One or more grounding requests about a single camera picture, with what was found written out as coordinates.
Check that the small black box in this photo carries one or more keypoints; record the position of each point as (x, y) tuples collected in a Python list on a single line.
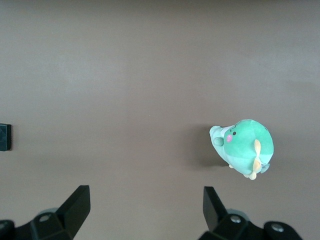
[(4, 137)]

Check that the green plush dinosaur toy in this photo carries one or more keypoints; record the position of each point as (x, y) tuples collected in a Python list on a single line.
[(242, 145)]

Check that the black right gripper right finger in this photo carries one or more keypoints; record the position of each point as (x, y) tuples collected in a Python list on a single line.
[(215, 215)]

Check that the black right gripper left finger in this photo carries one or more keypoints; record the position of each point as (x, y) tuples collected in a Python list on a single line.
[(72, 212)]

